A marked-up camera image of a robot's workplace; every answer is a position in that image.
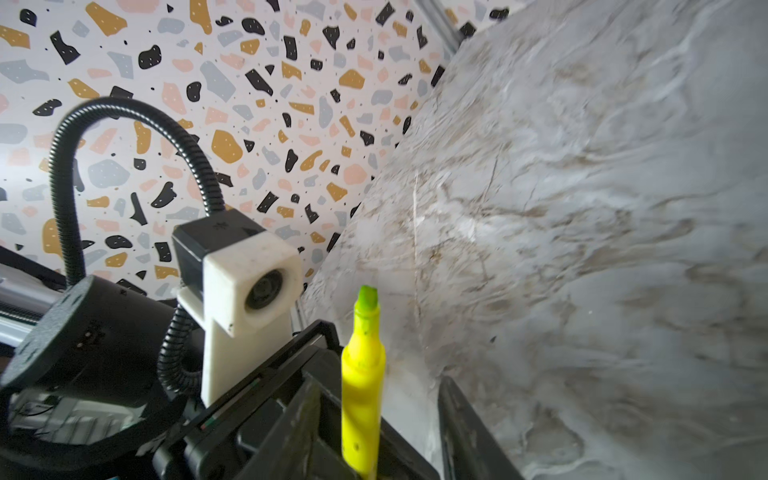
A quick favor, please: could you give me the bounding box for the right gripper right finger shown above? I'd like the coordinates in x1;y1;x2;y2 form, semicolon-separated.
437;375;523;480

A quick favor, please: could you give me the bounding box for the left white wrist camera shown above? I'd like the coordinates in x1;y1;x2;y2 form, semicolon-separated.
172;210;303;406

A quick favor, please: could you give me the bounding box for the black corrugated cable hose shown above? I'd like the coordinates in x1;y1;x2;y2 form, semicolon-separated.
49;95;227;397

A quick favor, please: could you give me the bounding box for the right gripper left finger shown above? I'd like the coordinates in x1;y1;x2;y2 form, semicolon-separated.
236;381;321;479

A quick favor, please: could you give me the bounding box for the yellow highlighter pen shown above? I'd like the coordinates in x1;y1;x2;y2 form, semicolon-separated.
341;285;386;479

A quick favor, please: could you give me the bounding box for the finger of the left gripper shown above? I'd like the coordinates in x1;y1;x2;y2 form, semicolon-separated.
179;319;442;480

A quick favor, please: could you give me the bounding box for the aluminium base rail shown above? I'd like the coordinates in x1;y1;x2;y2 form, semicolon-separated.
1;247;66;348

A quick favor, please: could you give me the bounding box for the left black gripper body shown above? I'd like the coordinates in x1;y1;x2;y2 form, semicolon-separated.
1;276;188;479

